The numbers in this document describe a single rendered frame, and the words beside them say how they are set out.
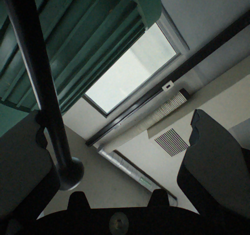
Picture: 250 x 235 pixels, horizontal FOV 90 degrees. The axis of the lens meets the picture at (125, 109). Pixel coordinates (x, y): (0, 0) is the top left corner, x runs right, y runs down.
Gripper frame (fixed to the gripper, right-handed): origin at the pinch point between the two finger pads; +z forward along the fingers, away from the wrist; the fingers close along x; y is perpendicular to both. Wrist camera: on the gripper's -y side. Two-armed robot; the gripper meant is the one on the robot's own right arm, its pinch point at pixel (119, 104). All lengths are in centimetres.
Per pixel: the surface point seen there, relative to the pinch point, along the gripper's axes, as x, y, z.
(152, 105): 44, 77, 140
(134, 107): 19, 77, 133
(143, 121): 31, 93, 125
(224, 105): 115, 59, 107
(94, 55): -3.0, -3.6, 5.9
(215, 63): 112, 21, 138
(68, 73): -6.5, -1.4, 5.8
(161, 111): 51, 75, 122
